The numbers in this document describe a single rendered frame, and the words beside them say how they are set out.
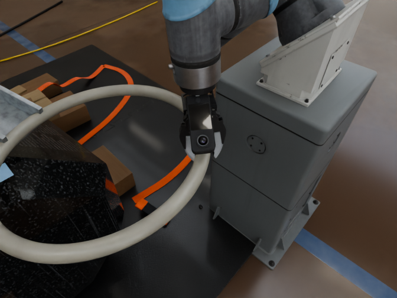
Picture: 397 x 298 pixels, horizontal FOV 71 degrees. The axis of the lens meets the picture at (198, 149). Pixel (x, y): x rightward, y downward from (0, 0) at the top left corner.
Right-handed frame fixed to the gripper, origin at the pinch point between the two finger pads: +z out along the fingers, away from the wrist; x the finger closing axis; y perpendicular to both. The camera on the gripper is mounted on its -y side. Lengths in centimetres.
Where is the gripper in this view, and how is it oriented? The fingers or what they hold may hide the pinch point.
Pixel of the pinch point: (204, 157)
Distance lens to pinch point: 66.6
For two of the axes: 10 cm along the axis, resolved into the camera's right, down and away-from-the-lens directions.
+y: -1.2, -7.0, 7.0
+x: -9.9, 1.4, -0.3
